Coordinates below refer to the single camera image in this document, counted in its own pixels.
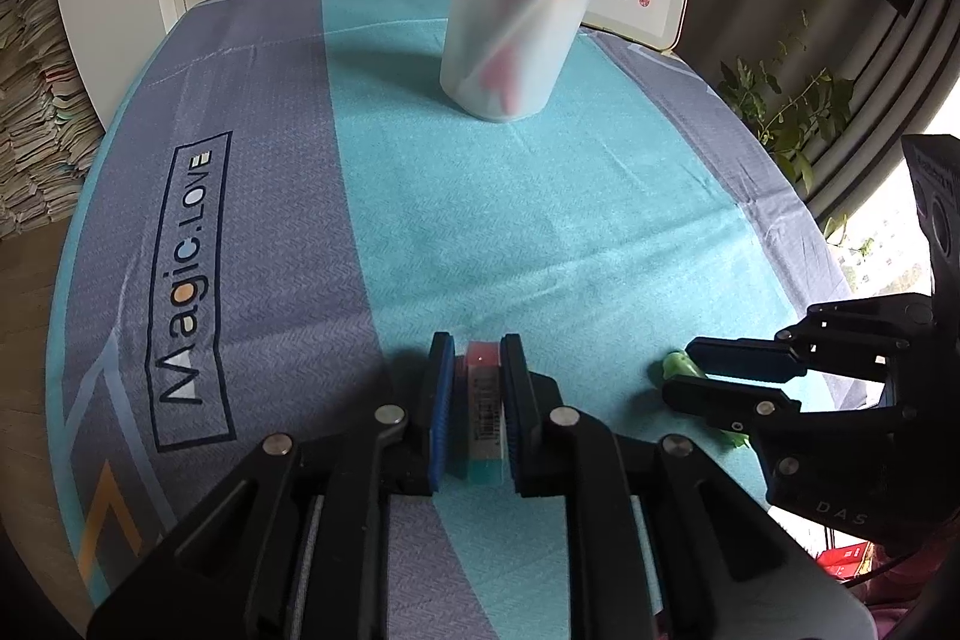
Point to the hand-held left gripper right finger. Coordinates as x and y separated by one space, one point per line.
514 415

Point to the blue grey printed tablecloth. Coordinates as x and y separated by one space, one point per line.
600 197

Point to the green potted plant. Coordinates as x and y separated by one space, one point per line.
787 115

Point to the person's right forearm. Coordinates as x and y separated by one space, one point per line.
915 580

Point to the pink white eraser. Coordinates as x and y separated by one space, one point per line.
480 415

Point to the red box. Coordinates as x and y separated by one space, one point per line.
844 557

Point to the stack of papers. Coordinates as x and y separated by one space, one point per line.
37 123

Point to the small green eraser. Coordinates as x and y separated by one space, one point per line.
679 366

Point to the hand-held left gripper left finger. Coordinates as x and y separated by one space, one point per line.
442 415

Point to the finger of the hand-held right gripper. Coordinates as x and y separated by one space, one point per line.
750 359
720 404

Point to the grey ribbed panel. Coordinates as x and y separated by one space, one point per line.
892 85

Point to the translucent white cup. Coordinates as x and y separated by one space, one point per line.
510 33

